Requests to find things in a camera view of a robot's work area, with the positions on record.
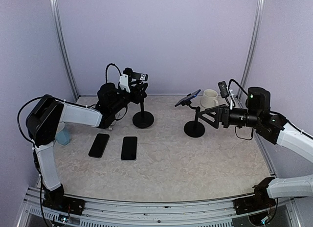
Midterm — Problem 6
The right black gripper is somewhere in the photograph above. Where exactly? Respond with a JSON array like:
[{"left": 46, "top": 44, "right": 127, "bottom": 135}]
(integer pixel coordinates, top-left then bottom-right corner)
[{"left": 199, "top": 103, "right": 262, "bottom": 128}]

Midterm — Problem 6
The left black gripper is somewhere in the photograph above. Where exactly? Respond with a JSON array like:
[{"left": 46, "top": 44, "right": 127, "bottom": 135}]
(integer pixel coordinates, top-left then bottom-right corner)
[{"left": 111, "top": 80, "right": 148, "bottom": 114}]

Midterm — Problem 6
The tall black phone stand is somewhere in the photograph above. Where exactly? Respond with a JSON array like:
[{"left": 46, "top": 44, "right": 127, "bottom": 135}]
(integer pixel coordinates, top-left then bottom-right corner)
[{"left": 129, "top": 71, "right": 154, "bottom": 129}]

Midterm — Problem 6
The white folding phone stand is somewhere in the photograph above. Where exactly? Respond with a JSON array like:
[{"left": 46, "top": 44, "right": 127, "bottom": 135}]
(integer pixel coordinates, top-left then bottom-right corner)
[{"left": 108, "top": 120, "right": 117, "bottom": 131}]

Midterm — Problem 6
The grey phone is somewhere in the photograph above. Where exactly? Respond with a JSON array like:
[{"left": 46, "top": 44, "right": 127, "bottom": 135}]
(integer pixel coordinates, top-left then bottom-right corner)
[{"left": 121, "top": 136, "right": 137, "bottom": 161}]

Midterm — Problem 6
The black smartphone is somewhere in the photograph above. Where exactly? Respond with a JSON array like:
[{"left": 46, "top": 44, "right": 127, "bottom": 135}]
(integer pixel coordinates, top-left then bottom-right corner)
[{"left": 88, "top": 134, "right": 110, "bottom": 159}]

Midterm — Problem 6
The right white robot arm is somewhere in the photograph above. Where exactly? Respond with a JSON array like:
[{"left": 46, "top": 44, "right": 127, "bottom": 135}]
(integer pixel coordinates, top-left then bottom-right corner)
[{"left": 198, "top": 87, "right": 313, "bottom": 209}]

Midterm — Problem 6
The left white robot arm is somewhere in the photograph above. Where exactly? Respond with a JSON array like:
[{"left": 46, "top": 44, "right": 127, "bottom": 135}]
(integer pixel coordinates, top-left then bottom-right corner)
[{"left": 26, "top": 80, "right": 148, "bottom": 191}]

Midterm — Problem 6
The short black phone stand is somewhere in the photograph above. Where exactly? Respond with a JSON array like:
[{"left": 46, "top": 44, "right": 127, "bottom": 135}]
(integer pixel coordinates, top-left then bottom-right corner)
[{"left": 184, "top": 102, "right": 205, "bottom": 138}]

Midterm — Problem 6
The blue phone on short stand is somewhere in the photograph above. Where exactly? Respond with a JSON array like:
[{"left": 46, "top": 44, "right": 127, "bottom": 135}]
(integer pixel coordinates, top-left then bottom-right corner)
[{"left": 175, "top": 89, "right": 201, "bottom": 107}]

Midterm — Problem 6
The cream ceramic mug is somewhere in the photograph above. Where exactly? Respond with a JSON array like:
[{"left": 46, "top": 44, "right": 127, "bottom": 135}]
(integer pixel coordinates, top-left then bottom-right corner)
[{"left": 200, "top": 89, "right": 219, "bottom": 109}]

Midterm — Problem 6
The blue and white cup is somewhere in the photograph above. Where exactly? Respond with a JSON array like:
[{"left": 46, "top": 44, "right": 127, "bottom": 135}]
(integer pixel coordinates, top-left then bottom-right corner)
[{"left": 55, "top": 122, "right": 70, "bottom": 146}]

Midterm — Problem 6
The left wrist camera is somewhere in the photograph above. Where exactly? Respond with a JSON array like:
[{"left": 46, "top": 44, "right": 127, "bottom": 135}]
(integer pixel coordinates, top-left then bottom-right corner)
[{"left": 119, "top": 68, "right": 133, "bottom": 93}]

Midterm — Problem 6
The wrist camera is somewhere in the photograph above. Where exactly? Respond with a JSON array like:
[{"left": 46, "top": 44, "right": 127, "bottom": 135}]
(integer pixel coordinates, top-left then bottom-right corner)
[
  {"left": 218, "top": 81, "right": 236, "bottom": 109},
  {"left": 119, "top": 68, "right": 133, "bottom": 93}
]

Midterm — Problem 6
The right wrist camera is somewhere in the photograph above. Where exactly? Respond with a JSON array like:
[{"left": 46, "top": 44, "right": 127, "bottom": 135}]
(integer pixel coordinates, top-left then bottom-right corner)
[{"left": 218, "top": 81, "right": 236, "bottom": 109}]

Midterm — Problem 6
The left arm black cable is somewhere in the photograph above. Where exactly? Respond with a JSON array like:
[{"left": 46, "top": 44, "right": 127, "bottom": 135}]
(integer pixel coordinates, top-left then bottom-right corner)
[{"left": 17, "top": 63, "right": 128, "bottom": 227}]

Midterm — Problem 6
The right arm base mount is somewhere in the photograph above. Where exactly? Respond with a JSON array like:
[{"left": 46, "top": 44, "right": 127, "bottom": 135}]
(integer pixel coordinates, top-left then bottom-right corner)
[{"left": 233, "top": 194, "right": 276, "bottom": 215}]

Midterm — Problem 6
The right aluminium corner post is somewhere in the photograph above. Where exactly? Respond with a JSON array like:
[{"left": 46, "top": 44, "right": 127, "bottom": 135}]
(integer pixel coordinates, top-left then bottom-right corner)
[{"left": 240, "top": 0, "right": 265, "bottom": 89}]

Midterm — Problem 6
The aluminium corner post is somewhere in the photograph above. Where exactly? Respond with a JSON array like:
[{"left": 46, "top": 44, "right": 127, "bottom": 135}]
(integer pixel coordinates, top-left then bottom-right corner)
[
  {"left": 49, "top": 0, "right": 80, "bottom": 101},
  {"left": 240, "top": 0, "right": 265, "bottom": 89}
]

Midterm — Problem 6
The aluminium front rail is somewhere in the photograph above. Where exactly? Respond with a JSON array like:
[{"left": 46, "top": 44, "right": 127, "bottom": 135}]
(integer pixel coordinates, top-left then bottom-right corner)
[{"left": 17, "top": 187, "right": 301, "bottom": 227}]

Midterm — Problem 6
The left aluminium corner post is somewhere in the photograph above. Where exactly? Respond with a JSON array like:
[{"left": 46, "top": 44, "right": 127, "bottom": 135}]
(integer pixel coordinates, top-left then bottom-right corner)
[{"left": 49, "top": 0, "right": 80, "bottom": 101}]

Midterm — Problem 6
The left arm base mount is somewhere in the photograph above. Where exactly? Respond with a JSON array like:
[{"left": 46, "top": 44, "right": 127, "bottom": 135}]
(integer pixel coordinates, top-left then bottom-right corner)
[{"left": 43, "top": 196, "right": 85, "bottom": 216}]

